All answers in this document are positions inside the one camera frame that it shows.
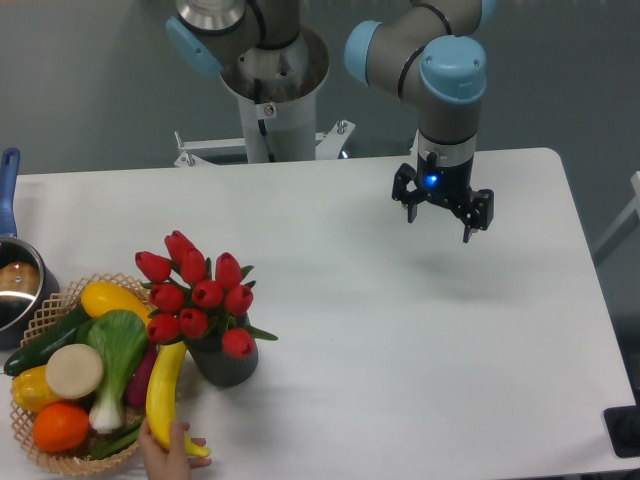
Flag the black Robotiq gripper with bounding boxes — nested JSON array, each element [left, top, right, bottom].
[[391, 152, 494, 243]]

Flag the red tulip bouquet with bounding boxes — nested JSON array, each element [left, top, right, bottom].
[[134, 230, 278, 359]]

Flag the dark grey ribbed vase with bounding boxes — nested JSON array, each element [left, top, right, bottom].
[[185, 327, 259, 387]]

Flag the yellow banana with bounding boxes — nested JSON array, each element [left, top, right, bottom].
[[145, 342, 187, 449]]

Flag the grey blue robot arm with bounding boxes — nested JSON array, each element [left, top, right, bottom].
[[165, 1, 495, 235]]

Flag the person's hand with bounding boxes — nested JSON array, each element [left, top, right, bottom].
[[138, 419, 212, 480]]

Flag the black device at table edge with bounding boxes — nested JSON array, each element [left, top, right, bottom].
[[603, 405, 639, 458]]

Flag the green bok choy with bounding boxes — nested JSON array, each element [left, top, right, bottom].
[[87, 310, 147, 434]]

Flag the yellow squash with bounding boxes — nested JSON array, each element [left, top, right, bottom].
[[80, 282, 151, 325]]

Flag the purple sweet potato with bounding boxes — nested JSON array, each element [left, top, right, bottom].
[[125, 342, 158, 409]]

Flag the woven wicker basket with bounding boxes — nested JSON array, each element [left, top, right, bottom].
[[9, 273, 148, 477]]

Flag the green cucumber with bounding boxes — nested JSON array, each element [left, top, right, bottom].
[[4, 305, 90, 377]]

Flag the beige round bun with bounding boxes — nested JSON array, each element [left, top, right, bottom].
[[45, 344, 104, 400]]

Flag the green bean pods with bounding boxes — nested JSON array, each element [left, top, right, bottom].
[[89, 417, 143, 460]]

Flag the orange fruit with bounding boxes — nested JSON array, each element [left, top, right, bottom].
[[32, 402, 90, 453]]

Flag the yellow bell pepper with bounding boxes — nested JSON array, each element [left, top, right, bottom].
[[12, 365, 62, 413]]

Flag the white metal base frame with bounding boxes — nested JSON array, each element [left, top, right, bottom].
[[173, 119, 356, 167]]

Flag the white frame at right edge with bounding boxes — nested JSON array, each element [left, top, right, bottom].
[[592, 171, 639, 268]]

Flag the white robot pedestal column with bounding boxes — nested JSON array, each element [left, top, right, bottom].
[[221, 27, 329, 163]]

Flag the black cable on pedestal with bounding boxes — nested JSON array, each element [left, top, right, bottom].
[[252, 77, 276, 163]]

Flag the blue handled saucepan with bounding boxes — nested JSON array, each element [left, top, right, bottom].
[[1, 147, 60, 351]]

